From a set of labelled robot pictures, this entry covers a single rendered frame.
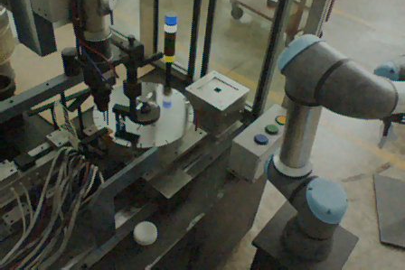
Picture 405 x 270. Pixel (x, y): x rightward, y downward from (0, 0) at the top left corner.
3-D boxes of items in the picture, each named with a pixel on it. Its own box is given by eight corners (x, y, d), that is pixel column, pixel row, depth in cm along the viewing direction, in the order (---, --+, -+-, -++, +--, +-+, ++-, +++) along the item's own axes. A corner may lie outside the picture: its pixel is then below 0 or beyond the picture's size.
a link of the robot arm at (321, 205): (315, 246, 110) (331, 218, 101) (284, 210, 118) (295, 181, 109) (344, 228, 116) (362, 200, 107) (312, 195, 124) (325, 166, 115)
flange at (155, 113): (129, 99, 135) (129, 94, 133) (162, 102, 135) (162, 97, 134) (124, 121, 127) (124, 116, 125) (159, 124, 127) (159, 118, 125)
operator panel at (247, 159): (267, 131, 159) (275, 103, 149) (291, 145, 154) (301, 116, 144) (226, 169, 142) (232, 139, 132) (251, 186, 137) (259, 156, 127)
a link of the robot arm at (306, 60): (288, 213, 118) (323, 73, 79) (258, 179, 127) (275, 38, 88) (318, 195, 122) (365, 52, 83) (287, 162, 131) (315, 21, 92)
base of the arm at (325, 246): (339, 237, 124) (350, 219, 118) (317, 272, 115) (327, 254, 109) (297, 210, 131) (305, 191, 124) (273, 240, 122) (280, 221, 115)
